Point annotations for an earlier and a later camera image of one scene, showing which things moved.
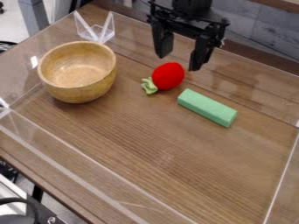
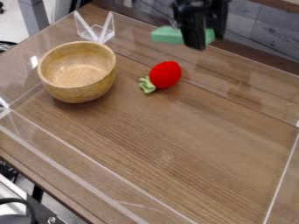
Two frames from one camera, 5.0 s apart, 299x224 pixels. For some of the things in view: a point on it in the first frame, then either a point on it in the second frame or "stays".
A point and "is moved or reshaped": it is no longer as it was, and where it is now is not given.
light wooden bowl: [77, 71] stays
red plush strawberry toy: [168, 75] stays
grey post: [33, 16] stays
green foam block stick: [206, 107] is moved or reshaped
